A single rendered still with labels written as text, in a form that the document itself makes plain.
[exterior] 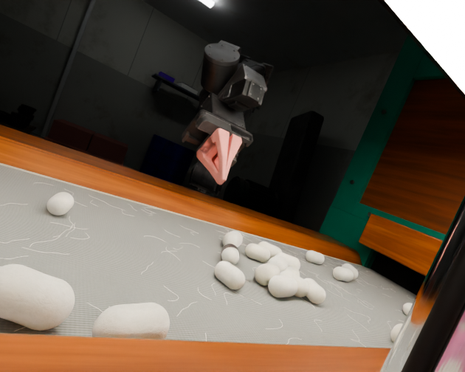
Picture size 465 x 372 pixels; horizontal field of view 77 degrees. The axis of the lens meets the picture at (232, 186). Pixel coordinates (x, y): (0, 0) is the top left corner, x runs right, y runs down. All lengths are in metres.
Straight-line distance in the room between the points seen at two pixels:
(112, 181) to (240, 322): 0.27
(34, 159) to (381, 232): 0.62
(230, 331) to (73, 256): 0.12
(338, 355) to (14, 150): 0.38
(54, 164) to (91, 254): 0.20
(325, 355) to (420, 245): 0.49
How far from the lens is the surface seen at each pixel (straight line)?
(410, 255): 0.66
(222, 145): 0.44
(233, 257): 0.31
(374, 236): 0.70
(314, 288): 0.33
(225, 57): 0.50
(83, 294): 0.19
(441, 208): 0.74
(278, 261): 0.35
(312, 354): 0.18
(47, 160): 0.42
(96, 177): 0.43
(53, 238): 0.25
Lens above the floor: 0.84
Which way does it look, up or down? 4 degrees down
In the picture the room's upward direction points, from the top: 23 degrees clockwise
